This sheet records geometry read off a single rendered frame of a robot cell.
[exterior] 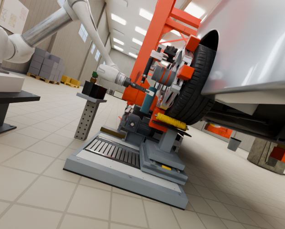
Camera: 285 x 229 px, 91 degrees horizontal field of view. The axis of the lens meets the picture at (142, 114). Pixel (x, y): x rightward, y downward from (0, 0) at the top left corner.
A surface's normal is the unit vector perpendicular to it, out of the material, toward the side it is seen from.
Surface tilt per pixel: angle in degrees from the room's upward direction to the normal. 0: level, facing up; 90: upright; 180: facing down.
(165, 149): 90
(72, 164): 90
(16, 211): 0
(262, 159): 90
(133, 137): 90
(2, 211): 0
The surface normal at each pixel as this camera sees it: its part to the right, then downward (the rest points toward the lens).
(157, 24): 0.04, 0.10
